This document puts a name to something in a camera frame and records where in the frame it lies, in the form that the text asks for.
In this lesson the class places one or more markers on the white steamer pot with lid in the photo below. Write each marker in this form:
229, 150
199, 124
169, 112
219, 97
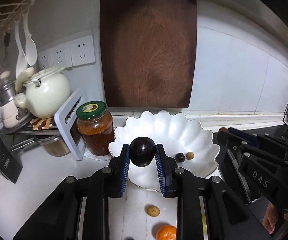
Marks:
11, 115

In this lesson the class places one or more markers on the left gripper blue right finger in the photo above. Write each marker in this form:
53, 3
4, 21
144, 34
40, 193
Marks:
205, 207

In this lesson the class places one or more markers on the right human hand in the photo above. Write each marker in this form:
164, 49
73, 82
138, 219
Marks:
270, 218

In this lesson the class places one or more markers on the wall power sockets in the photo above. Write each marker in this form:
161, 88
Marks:
71, 51

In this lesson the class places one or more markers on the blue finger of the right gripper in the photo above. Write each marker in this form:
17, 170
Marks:
263, 142
232, 140

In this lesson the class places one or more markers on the white spoon left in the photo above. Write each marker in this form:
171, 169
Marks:
21, 60

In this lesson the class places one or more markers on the brown wooden cutting board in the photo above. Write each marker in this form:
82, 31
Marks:
148, 52

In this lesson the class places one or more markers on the tan longan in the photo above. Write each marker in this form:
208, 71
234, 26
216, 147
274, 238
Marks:
189, 155
153, 211

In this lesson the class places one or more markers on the black scissors hanging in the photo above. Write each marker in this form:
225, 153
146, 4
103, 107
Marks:
4, 50

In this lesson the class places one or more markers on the white spoon right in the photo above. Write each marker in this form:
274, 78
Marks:
30, 46

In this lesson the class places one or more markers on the white spoon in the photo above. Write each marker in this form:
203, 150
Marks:
30, 46
21, 60

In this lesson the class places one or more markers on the cream ceramic pot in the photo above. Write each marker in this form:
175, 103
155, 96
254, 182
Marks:
42, 93

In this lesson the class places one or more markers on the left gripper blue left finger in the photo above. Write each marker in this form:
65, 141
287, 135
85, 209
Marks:
79, 208

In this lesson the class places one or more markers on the black gas stove top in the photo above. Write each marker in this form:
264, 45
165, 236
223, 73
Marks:
251, 193

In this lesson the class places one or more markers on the dark grape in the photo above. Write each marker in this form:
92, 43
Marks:
180, 157
141, 151

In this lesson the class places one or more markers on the orange tangerine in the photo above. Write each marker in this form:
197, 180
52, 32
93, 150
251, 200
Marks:
166, 232

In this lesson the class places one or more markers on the white scalloped bowl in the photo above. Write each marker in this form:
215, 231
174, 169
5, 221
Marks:
177, 134

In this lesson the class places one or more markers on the small steel pot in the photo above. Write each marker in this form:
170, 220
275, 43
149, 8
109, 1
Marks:
53, 145

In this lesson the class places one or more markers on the red cherry tomato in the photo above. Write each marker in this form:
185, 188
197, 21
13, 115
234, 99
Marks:
223, 129

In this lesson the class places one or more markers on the white tablet stand frame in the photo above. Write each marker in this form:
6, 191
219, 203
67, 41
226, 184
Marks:
65, 119

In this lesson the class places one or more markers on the glass jar green lid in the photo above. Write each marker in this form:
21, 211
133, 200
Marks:
95, 125

